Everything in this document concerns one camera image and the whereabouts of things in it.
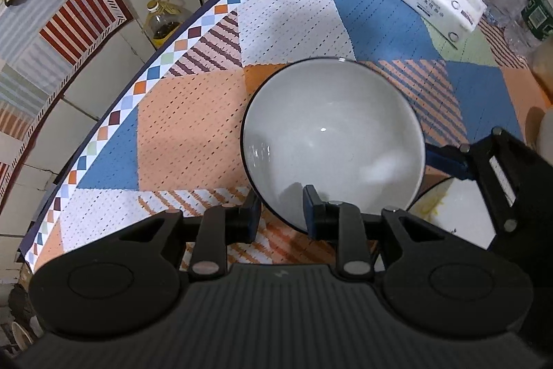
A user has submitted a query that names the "white sun plate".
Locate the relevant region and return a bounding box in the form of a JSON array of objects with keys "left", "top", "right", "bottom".
[{"left": 409, "top": 178, "right": 496, "bottom": 249}]

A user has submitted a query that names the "white bowl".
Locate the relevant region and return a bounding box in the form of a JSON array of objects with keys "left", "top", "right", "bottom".
[
  {"left": 535, "top": 107, "right": 553, "bottom": 165},
  {"left": 240, "top": 57, "right": 425, "bottom": 232}
]

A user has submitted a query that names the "patchwork tablecloth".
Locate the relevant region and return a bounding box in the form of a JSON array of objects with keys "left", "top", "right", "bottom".
[{"left": 19, "top": 0, "right": 553, "bottom": 271}]

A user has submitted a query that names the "rice bag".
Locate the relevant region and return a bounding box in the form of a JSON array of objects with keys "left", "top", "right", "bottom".
[{"left": 529, "top": 37, "right": 553, "bottom": 98}]

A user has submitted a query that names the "green label water bottle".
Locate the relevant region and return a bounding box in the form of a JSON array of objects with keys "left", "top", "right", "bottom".
[{"left": 503, "top": 0, "right": 552, "bottom": 57}]

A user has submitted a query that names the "floor oil jug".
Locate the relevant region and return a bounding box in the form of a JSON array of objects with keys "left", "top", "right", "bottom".
[{"left": 142, "top": 0, "right": 191, "bottom": 49}]

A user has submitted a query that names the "striped counter cloth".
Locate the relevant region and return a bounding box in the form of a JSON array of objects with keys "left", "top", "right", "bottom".
[{"left": 1, "top": 0, "right": 132, "bottom": 197}]

